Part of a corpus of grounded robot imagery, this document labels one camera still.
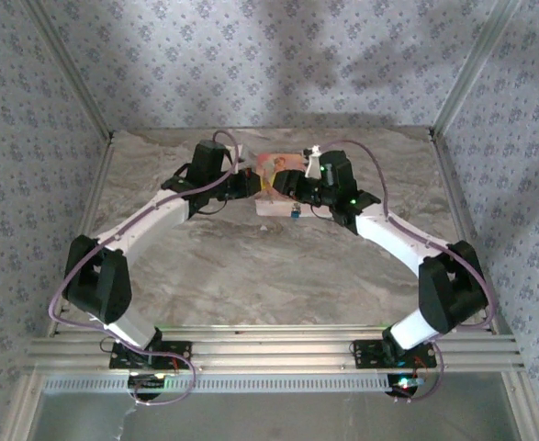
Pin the small blue padlock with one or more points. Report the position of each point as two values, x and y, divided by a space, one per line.
295 212

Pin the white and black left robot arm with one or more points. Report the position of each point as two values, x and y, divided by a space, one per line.
159 220

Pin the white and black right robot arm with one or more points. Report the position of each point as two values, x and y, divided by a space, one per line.
388 234

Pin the wide aluminium extrusion beam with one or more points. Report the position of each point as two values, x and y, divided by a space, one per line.
273 353

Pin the electronics board with lights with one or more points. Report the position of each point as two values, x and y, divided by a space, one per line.
147 381
404 383

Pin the grey metal panel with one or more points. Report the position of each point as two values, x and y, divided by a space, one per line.
273 418

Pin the aluminium table edge rail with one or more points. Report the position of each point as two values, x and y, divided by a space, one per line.
97 184
450 184

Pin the narrow aluminium extrusion rail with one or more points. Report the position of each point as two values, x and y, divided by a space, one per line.
273 331

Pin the aluminium frame post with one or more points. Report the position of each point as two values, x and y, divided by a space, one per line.
524 409
23 409
72 69
473 69

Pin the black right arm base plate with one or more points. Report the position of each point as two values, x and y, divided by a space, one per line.
367 356

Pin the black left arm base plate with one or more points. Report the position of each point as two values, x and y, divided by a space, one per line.
177 356

